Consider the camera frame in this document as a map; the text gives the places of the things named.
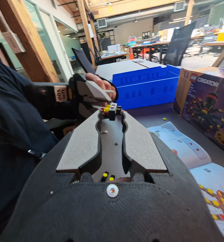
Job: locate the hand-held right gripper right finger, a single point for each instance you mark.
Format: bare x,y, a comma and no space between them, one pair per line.
144,149

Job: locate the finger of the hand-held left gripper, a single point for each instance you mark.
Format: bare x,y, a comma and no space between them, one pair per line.
98,92
86,111

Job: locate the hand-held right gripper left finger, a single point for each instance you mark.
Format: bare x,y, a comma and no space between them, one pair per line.
79,147

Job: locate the small lego spider body assembly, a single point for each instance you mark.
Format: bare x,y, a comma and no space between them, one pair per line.
112,111

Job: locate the person's left forearm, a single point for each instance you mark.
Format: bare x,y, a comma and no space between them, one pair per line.
11,105

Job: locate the small white lego piece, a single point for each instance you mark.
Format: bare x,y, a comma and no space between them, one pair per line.
104,132

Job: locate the long black yellow lego leg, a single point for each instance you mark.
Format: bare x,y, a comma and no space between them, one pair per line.
104,175

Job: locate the short black yellow lego leg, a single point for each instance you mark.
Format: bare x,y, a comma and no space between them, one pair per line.
111,178

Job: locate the lego instruction booklet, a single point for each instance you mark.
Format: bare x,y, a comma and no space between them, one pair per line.
191,151

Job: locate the purple lego set box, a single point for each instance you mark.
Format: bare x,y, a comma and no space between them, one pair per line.
204,105

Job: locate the person's left hand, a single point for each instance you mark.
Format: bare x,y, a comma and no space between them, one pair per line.
102,83

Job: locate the dark office chair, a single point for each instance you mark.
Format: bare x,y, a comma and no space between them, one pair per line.
83,60

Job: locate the blue plastic bin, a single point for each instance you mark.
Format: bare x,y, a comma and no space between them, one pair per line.
147,92

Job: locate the orange traffic cone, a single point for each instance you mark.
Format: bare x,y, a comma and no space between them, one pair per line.
132,53

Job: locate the wooden background desk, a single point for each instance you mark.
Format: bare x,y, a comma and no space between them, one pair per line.
149,46

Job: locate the black mesh office chair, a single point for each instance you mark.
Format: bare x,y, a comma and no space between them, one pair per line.
180,45

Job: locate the wooden post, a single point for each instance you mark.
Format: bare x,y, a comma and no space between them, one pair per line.
87,32
30,43

